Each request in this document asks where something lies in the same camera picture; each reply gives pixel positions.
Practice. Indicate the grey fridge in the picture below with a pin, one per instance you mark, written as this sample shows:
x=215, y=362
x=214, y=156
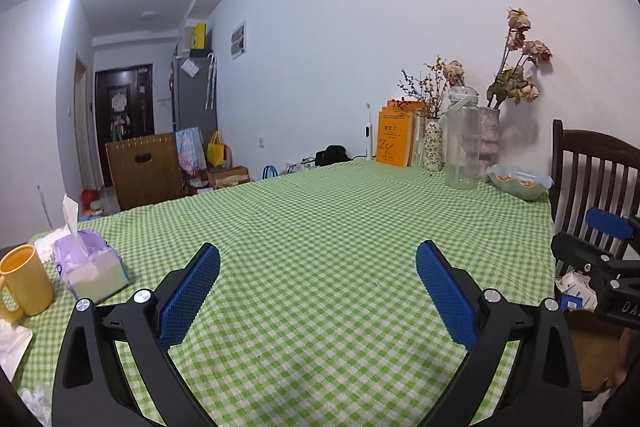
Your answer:
x=192, y=102

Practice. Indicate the blue packet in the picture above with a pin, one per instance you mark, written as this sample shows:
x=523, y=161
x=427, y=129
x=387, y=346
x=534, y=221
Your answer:
x=571, y=303

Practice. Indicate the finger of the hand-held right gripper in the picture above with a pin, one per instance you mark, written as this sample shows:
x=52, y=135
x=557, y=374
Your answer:
x=575, y=247
x=607, y=222

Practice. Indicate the dried pink flowers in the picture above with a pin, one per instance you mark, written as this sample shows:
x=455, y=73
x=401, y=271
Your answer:
x=520, y=72

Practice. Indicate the yellow box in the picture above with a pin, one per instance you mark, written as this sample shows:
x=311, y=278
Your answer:
x=200, y=37

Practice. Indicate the clear water bottle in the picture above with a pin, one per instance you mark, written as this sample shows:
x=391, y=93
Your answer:
x=462, y=142

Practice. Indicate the green checked tablecloth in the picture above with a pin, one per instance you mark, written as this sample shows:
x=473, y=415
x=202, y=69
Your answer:
x=325, y=232

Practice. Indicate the white umbrella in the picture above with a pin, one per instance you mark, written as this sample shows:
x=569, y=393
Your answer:
x=211, y=82

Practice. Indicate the black bag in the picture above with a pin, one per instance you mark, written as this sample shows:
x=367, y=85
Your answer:
x=332, y=156

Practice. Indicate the white paper note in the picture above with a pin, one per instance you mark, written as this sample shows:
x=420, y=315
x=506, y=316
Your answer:
x=190, y=67

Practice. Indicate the white power strip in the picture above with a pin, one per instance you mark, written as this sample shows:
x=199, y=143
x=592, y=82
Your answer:
x=300, y=166

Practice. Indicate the yellow tote bag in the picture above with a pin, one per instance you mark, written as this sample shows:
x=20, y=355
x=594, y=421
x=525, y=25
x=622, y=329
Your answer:
x=216, y=154

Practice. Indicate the dried twig flowers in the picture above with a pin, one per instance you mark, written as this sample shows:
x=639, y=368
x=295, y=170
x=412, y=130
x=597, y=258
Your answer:
x=435, y=82

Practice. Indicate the low cardboard box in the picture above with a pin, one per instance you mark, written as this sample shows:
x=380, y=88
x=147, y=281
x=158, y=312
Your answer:
x=227, y=177

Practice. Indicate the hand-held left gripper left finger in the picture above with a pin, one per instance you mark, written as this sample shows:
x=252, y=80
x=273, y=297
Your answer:
x=190, y=294

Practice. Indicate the white box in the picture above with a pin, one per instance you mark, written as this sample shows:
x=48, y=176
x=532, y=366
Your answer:
x=187, y=41

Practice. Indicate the green glass bowl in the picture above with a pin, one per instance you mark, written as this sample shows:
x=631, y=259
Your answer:
x=520, y=184

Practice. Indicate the white crumpled packaging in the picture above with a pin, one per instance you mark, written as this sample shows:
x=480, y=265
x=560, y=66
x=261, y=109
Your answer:
x=580, y=284

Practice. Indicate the crumpled white tissue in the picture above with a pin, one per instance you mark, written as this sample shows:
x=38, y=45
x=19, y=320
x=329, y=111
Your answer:
x=37, y=402

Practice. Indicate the red toy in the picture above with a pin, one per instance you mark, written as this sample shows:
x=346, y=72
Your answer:
x=91, y=201

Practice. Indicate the small floral vase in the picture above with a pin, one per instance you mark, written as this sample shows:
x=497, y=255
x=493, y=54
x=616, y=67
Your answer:
x=433, y=144

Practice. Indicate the yellow mug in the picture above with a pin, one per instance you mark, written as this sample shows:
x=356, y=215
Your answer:
x=27, y=282

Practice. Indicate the white electric toothbrush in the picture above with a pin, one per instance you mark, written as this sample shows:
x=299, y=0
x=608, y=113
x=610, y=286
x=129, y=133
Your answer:
x=369, y=134

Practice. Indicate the purple green tissue box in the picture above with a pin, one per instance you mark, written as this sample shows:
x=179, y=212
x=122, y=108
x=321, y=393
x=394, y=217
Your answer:
x=95, y=277

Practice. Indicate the dark wooden chair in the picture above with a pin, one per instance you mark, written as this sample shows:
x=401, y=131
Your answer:
x=570, y=167

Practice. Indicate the white interior door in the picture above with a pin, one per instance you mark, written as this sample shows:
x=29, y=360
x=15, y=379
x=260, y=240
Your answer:
x=81, y=122

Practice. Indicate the white tray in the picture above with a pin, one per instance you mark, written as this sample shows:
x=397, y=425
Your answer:
x=12, y=352

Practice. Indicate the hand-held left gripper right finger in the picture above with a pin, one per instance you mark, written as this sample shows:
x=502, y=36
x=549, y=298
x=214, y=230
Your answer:
x=447, y=299

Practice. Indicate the blue patterned bag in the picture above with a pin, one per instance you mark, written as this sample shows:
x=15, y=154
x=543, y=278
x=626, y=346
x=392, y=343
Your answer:
x=190, y=149

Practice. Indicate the dark entrance door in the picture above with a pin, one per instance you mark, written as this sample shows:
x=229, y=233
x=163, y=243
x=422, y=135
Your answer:
x=125, y=107

